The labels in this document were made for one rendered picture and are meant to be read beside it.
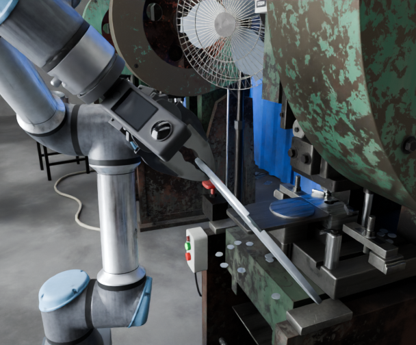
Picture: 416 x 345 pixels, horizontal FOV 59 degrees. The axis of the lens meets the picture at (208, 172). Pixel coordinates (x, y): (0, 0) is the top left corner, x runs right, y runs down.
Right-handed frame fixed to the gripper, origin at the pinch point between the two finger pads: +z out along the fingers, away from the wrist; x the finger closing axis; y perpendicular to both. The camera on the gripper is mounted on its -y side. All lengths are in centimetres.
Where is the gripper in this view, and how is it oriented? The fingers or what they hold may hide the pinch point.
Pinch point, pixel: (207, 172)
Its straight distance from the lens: 53.9
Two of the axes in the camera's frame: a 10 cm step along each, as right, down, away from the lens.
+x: -6.3, 7.7, -0.7
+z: 6.2, 5.6, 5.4
